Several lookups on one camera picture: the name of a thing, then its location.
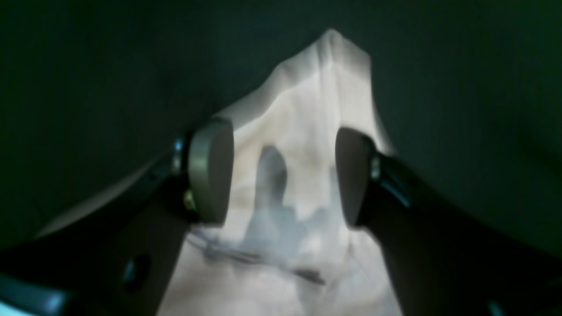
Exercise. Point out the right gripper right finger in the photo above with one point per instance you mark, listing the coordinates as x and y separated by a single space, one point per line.
441 261

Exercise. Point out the black table cloth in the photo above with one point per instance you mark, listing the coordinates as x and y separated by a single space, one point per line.
469 92

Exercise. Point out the pink T-shirt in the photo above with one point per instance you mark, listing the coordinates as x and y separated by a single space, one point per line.
285 249

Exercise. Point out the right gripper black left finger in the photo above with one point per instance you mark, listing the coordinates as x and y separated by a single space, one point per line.
114 254

